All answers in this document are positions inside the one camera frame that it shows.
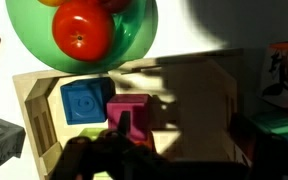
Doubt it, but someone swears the red toy tomato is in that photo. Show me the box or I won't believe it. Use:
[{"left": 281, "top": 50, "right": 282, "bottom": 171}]
[{"left": 52, "top": 0, "right": 115, "bottom": 62}]

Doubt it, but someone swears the round white table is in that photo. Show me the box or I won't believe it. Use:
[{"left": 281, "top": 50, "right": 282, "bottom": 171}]
[{"left": 0, "top": 0, "right": 225, "bottom": 180}]

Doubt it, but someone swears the green flat block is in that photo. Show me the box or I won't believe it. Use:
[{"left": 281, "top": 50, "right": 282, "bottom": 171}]
[{"left": 250, "top": 111, "right": 288, "bottom": 141}]

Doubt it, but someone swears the green plastic bowl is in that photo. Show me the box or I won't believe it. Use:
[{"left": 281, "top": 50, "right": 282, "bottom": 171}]
[{"left": 5, "top": 0, "right": 158, "bottom": 74}]

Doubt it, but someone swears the dark red toy fruit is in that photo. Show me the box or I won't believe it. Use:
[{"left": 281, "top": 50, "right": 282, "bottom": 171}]
[{"left": 99, "top": 0, "right": 132, "bottom": 13}]

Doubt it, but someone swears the wooden tray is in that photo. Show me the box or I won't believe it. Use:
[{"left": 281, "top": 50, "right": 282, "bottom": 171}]
[{"left": 13, "top": 50, "right": 240, "bottom": 180}]

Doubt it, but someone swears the lime green block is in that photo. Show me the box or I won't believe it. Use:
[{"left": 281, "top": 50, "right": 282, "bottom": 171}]
[{"left": 80, "top": 128, "right": 105, "bottom": 141}]

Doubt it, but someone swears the red picture cube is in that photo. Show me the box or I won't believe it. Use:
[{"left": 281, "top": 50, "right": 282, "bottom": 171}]
[{"left": 258, "top": 41, "right": 288, "bottom": 110}]

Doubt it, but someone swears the yellow toy fruit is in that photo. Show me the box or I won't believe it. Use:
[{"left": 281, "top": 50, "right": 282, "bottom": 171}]
[{"left": 38, "top": 0, "right": 68, "bottom": 7}]

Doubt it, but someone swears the gray letter block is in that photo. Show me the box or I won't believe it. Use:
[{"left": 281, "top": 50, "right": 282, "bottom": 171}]
[{"left": 0, "top": 119, "right": 26, "bottom": 166}]

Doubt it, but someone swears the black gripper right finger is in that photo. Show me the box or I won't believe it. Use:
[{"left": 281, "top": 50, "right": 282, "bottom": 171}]
[{"left": 229, "top": 113, "right": 263, "bottom": 166}]

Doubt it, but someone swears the blue block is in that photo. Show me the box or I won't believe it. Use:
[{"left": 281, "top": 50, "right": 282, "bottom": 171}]
[{"left": 60, "top": 77, "right": 115, "bottom": 125}]

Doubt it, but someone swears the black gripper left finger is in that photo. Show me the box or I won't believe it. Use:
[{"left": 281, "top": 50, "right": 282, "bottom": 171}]
[{"left": 117, "top": 111, "right": 131, "bottom": 138}]

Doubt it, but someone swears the magenta block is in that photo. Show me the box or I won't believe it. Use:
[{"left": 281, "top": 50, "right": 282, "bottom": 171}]
[{"left": 107, "top": 94, "right": 150, "bottom": 141}]

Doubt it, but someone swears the orange block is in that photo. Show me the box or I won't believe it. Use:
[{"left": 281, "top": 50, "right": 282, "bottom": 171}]
[{"left": 135, "top": 132, "right": 156, "bottom": 152}]

